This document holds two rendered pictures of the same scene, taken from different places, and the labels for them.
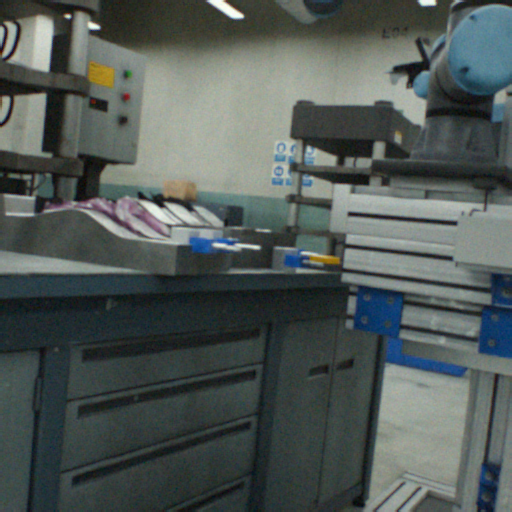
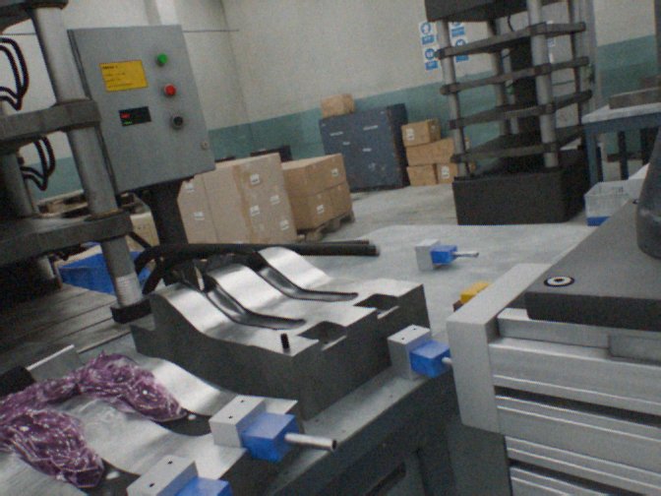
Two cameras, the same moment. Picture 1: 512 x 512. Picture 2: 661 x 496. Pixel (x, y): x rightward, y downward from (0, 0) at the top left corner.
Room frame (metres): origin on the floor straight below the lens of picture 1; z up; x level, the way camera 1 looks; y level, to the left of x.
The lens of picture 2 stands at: (0.76, -0.15, 1.16)
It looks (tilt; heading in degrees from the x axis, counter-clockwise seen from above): 13 degrees down; 13
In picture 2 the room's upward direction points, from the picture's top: 12 degrees counter-clockwise
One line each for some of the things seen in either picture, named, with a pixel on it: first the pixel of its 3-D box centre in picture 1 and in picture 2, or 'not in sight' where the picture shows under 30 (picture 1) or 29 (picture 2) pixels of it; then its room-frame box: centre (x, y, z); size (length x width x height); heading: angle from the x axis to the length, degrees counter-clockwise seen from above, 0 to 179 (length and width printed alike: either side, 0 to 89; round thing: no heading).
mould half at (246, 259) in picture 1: (187, 230); (260, 309); (1.62, 0.18, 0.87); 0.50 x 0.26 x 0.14; 53
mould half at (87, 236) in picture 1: (97, 231); (63, 439); (1.28, 0.33, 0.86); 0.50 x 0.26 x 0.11; 71
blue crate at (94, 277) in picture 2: not in sight; (103, 272); (4.66, 2.57, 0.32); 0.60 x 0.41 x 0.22; 68
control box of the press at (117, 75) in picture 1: (81, 252); (188, 296); (2.21, 0.62, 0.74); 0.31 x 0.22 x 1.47; 143
